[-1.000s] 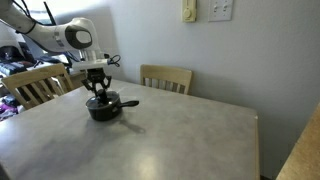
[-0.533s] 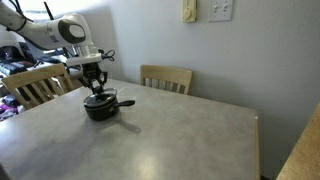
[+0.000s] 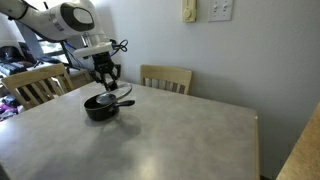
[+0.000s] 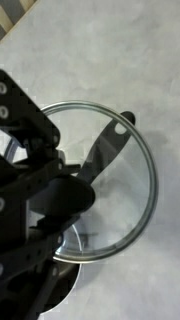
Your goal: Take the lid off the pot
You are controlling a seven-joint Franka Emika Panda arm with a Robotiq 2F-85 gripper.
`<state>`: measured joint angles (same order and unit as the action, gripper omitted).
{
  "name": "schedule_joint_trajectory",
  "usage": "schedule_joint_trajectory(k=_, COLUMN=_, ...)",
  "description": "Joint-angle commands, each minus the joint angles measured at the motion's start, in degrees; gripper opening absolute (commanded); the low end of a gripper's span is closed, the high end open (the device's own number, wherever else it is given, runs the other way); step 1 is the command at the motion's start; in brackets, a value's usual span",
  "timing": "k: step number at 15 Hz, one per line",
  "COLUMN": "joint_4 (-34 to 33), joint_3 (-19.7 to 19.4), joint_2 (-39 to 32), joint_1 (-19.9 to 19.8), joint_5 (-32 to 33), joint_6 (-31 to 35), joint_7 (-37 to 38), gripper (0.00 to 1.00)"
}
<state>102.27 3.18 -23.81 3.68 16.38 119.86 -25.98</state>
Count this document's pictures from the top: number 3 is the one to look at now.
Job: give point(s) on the light wooden slat-back chair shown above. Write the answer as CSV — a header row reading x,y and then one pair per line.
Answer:
x,y
31,83
166,78

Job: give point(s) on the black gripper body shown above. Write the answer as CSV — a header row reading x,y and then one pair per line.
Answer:
x,y
104,63

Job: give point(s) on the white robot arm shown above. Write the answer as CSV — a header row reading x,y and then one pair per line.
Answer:
x,y
56,20

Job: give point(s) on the white double light switch plate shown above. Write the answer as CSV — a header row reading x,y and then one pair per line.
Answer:
x,y
220,10

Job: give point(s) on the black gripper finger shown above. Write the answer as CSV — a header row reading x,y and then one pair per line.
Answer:
x,y
116,78
99,77

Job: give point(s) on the black bag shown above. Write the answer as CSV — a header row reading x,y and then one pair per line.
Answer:
x,y
9,53

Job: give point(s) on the light wooden countertop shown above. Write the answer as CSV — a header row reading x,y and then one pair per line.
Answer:
x,y
301,150

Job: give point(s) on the colourful cloth pile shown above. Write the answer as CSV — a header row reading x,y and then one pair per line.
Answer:
x,y
7,108

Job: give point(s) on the low wooden crate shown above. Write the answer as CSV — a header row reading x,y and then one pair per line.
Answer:
x,y
80,79

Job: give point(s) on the glass lid with black knob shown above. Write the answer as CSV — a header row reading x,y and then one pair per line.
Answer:
x,y
122,90

